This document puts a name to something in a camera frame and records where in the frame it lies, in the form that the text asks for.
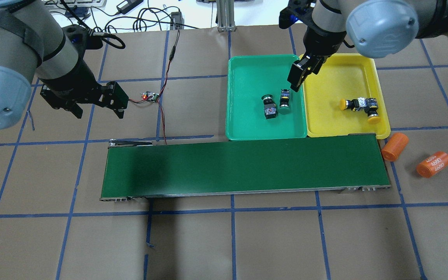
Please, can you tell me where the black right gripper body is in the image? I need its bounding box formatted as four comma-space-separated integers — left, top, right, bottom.
292, 23, 347, 75

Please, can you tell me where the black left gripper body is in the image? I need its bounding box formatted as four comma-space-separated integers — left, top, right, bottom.
40, 81, 129, 111

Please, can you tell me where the green push button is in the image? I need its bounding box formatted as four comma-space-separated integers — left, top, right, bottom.
261, 94, 278, 119
278, 89, 291, 114

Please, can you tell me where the yellow push button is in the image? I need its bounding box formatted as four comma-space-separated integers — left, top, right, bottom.
338, 97, 368, 111
364, 98, 381, 124

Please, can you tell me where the plain orange cylinder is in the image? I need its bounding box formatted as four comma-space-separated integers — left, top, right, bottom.
381, 132, 409, 162

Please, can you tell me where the orange cylinder labelled 4680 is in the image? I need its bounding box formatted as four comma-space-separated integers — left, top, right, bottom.
416, 151, 448, 178

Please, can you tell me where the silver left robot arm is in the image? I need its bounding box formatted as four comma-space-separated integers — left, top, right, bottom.
0, 0, 129, 130

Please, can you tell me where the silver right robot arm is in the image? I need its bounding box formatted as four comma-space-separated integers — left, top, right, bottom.
279, 0, 448, 91

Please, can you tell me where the small motor controller board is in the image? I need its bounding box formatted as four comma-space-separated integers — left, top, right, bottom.
142, 91, 160, 103

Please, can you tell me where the yellow plastic tray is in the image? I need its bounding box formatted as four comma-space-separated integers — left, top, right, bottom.
303, 53, 391, 139

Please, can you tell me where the green plastic tray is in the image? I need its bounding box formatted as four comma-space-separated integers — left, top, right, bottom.
225, 54, 307, 141

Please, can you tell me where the green conveyor belt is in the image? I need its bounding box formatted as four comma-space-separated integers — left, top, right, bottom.
100, 134, 390, 201

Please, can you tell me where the black power adapter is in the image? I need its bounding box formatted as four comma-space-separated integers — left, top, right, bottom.
170, 11, 184, 30

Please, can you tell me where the red black power cable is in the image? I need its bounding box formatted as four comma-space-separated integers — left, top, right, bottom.
127, 29, 181, 145

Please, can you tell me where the aluminium frame post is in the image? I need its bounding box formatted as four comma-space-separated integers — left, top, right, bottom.
216, 0, 236, 33

